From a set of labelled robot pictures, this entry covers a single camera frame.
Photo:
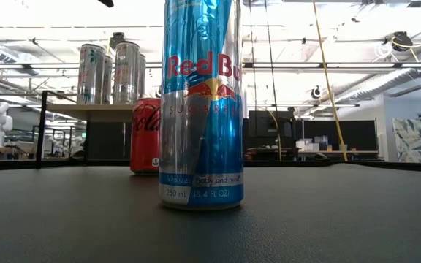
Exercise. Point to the silver can with red print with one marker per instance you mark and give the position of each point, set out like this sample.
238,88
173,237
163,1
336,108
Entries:
107,80

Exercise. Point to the Red Bull sugarfree can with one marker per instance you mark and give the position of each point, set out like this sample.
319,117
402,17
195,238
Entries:
201,128

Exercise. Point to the black background cabinet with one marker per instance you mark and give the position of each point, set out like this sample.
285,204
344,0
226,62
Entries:
265,128

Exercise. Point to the black aluminium table frame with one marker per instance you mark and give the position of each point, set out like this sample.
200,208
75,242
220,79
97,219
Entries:
9,165

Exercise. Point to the black table mat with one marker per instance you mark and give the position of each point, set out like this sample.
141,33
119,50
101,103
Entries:
86,219

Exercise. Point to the red beverage can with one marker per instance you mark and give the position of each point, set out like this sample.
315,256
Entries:
144,146

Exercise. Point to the white box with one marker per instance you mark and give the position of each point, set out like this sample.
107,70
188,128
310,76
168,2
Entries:
305,146

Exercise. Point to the wooden background desk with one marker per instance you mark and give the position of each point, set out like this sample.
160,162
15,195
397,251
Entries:
360,151

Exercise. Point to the small black ceiling reel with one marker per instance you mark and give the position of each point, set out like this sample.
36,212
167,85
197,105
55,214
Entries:
316,92

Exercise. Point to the leaf pattern panel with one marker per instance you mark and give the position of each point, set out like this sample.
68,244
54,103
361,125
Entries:
413,139

